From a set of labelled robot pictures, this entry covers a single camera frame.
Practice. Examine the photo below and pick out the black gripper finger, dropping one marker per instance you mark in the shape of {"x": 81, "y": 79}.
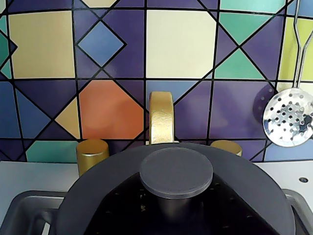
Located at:
{"x": 234, "y": 215}
{"x": 119, "y": 215}

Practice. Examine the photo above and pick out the gray pot lid with knob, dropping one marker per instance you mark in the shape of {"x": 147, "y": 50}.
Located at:
{"x": 244, "y": 178}

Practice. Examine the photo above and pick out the gold faucet knob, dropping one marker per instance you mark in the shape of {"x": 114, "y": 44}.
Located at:
{"x": 228, "y": 148}
{"x": 91, "y": 156}

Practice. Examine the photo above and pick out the gray sink basin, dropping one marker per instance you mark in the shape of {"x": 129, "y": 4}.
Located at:
{"x": 27, "y": 210}

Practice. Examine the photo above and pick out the gold faucet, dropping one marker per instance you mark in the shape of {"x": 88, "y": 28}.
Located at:
{"x": 161, "y": 117}

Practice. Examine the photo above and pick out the steel skimmer spoon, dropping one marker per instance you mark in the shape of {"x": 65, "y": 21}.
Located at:
{"x": 286, "y": 117}

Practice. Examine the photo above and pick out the blue toy kitchen unit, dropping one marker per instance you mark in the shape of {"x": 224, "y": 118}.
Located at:
{"x": 181, "y": 44}

